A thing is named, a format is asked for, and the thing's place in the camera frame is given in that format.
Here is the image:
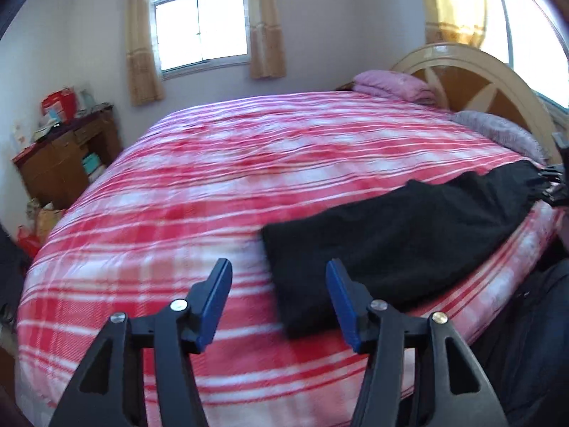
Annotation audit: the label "yellow curtain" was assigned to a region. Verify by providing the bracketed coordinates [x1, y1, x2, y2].
[415, 0, 490, 49]

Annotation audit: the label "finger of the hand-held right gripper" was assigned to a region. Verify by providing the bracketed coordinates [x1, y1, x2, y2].
[536, 165, 562, 185]

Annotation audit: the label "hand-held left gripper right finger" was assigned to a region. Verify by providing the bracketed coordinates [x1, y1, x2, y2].
[326, 259, 507, 427]

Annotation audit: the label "teal box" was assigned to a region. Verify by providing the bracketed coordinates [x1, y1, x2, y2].
[81, 153, 106, 178]

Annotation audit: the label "black pants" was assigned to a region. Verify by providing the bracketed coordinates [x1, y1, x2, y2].
[261, 160, 544, 339]

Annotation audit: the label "small sliding window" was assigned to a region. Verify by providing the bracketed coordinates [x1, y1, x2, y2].
[149, 0, 250, 74]

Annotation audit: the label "large window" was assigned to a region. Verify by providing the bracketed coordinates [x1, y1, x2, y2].
[480, 0, 569, 110]

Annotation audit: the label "person's dark clothing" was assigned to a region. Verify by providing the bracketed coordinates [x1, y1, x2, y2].
[471, 255, 569, 427]

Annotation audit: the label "pink folded blanket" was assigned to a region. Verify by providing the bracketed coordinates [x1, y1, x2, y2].
[353, 70, 447, 107]

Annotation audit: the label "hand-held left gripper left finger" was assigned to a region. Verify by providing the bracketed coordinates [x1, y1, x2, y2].
[49, 258, 233, 427]

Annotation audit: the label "beige curtain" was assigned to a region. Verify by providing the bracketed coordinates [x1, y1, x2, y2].
[126, 0, 166, 106]
[246, 0, 287, 80]

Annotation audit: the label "red bag on desk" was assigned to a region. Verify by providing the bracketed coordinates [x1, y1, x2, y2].
[41, 88, 76, 123]

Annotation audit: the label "striped pillow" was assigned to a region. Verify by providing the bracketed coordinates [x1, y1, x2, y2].
[451, 110, 547, 165]

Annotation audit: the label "brown wooden desk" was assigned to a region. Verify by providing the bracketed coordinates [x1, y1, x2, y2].
[12, 106, 123, 210]

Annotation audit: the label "cream and brown headboard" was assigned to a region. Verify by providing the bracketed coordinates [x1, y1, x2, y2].
[391, 42, 563, 167]

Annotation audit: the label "red plaid bed sheet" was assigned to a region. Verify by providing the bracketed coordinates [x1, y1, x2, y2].
[15, 90, 563, 427]

